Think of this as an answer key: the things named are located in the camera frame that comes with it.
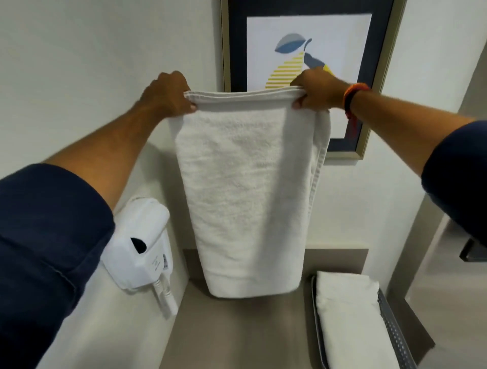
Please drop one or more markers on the person's left fingers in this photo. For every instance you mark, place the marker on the person's left fingers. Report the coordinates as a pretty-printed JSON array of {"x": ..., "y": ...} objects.
[{"x": 188, "y": 103}]

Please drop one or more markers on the grey perforated tray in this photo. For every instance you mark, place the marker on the grey perforated tray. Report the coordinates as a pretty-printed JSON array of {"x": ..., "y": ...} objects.
[{"x": 392, "y": 330}]

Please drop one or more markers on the framed pear picture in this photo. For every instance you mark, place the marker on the framed pear picture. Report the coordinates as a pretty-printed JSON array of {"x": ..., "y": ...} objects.
[{"x": 304, "y": 45}]

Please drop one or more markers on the person's right fingers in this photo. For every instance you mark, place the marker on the person's right fingers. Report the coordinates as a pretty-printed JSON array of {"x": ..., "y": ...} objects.
[{"x": 298, "y": 102}]

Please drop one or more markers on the white bath towel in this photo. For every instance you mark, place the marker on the white bath towel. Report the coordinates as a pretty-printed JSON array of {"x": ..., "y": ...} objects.
[{"x": 247, "y": 190}]

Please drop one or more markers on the white wall hair dryer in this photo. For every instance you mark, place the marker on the white wall hair dryer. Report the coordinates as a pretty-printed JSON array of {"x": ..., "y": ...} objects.
[{"x": 137, "y": 243}]

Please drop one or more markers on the person's left forearm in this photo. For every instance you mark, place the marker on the person's left forearm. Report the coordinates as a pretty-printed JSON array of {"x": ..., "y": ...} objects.
[{"x": 102, "y": 152}]

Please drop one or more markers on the folded white towel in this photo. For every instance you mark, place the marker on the folded white towel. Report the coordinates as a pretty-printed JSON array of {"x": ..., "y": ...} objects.
[{"x": 348, "y": 323}]

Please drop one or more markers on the person's right hand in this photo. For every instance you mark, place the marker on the person's right hand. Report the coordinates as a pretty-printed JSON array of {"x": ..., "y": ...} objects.
[{"x": 317, "y": 91}]

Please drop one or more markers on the person's right forearm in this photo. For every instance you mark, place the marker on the person's right forearm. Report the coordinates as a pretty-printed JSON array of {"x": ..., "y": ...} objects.
[{"x": 409, "y": 121}]

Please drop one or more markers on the person's left hand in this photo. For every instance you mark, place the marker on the person's left hand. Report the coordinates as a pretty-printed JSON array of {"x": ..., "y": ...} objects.
[{"x": 167, "y": 95}]

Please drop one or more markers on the dark blue right sleeve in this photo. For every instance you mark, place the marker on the dark blue right sleeve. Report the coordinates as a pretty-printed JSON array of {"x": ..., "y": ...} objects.
[{"x": 458, "y": 171}]

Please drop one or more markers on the orange wrist band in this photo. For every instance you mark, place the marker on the orange wrist band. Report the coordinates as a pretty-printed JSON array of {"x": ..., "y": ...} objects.
[{"x": 352, "y": 95}]

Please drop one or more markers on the dark blue sleeve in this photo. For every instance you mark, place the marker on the dark blue sleeve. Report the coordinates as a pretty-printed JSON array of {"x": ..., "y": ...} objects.
[
  {"x": 458, "y": 171},
  {"x": 45, "y": 258}
]

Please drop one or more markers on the dark blue left sleeve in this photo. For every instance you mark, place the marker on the dark blue left sleeve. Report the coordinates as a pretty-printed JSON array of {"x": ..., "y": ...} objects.
[{"x": 45, "y": 258}]

